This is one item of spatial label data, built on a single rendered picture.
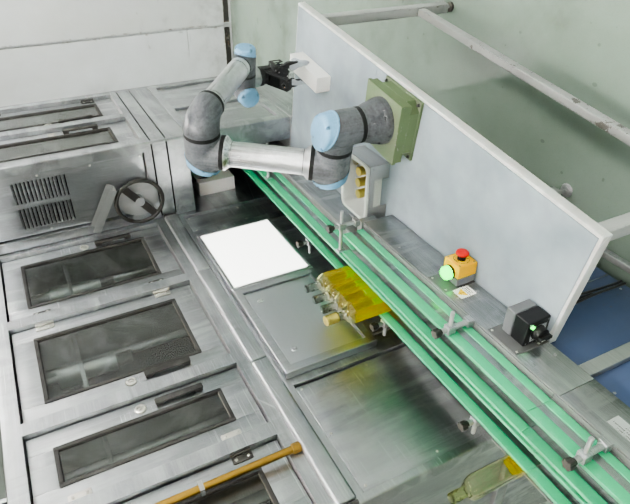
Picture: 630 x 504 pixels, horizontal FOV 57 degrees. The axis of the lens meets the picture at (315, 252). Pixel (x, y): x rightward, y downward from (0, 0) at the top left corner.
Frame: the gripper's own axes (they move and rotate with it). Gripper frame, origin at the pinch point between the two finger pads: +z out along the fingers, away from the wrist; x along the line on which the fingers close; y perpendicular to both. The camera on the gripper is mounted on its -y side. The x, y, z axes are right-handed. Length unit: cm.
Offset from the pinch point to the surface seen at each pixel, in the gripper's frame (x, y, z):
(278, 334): 52, -80, -47
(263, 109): 34, 36, -2
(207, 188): 66, 28, -35
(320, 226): 40, -47, -15
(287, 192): 44.1, -16.8, -14.4
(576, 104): -16, -81, 59
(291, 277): 55, -54, -30
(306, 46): -6.3, 9.5, 4.1
